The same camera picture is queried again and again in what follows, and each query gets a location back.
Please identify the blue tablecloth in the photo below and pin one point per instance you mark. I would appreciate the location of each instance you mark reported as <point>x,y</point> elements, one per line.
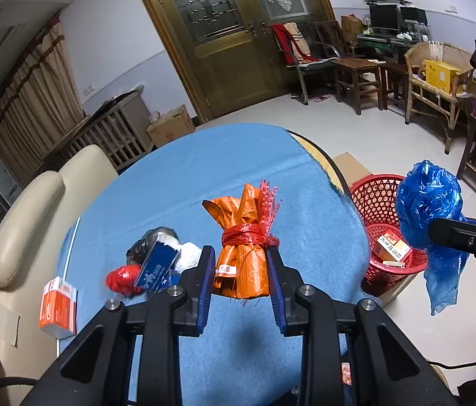
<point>204,165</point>

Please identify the wooden slatted crib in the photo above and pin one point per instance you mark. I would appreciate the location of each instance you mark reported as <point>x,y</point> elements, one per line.
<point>111,127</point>

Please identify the black computer monitor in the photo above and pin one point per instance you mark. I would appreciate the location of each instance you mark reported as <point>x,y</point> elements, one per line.
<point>384,16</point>

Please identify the thin white stick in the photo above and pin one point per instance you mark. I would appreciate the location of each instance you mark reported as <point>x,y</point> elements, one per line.
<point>69,275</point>

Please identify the round wooden table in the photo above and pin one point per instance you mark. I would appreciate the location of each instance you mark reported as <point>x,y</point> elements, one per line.
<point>326,165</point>

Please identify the cluttered computer desk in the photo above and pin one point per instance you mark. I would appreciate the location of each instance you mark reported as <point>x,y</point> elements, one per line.
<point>390,42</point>

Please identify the wicker armchair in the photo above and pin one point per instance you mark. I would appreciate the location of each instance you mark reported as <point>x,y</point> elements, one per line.
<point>422,89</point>

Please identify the metal chair with red cloth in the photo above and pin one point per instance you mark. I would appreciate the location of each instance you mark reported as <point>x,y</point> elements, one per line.
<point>295,44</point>

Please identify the beige leather sofa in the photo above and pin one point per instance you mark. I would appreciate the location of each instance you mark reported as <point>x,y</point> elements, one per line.
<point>22,228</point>

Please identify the beige brown curtain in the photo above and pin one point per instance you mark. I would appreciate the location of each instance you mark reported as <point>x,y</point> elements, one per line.
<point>35,93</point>

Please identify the blue plastic bag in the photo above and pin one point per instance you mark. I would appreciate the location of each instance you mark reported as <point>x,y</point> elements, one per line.
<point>426,203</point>

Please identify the dark wooden armchair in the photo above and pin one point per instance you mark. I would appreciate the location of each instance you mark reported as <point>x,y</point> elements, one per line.
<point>333,38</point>

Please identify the orange white carton box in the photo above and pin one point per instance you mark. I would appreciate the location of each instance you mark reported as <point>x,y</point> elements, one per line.
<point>392,248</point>

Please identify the red plastic bag ball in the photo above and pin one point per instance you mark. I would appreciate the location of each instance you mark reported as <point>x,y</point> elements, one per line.
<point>122,281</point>

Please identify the pink slipper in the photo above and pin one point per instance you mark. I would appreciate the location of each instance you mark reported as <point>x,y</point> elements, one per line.
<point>322,98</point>

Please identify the black plastic bag ball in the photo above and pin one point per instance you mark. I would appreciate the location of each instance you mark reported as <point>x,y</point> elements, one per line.
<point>147,241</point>

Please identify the brown cardboard box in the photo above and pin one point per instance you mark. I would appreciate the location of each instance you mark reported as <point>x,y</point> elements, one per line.
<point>172,127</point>

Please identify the red mesh basket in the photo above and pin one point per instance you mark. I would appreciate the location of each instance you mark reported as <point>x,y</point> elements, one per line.
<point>373,196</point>

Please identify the white plastic bag ball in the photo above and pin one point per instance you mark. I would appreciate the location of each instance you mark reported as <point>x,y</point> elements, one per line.
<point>189,253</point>

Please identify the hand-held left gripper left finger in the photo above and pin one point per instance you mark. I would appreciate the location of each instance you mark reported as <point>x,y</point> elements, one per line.
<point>206,287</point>

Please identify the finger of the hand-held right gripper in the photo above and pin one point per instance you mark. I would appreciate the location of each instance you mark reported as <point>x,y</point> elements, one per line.
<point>453,237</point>

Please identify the blue white carton box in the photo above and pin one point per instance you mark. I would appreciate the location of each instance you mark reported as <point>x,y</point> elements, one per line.
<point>155,266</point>

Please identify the orange bundle red tie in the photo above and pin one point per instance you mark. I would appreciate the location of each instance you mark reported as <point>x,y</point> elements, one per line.
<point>244,253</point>

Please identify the yellow carton box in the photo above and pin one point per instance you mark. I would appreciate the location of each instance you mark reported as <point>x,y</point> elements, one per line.
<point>441,75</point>

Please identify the open cardboard box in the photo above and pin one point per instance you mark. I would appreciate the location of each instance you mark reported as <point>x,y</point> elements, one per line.
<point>350,27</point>

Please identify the white wall socket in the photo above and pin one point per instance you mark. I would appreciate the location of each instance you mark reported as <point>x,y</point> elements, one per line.
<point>89,89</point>

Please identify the white appliance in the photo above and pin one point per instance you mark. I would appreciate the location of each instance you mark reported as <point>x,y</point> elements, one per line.
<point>3,182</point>

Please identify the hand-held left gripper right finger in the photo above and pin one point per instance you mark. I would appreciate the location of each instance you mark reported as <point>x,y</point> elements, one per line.
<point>275,292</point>

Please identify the small dark wooden table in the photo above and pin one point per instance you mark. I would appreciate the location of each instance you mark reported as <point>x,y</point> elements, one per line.
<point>356,67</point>

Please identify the wooden double door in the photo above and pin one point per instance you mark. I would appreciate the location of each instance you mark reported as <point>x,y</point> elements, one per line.
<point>225,42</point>

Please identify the clear box with orange label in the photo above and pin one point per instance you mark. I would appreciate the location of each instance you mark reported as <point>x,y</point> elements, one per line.
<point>57,308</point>

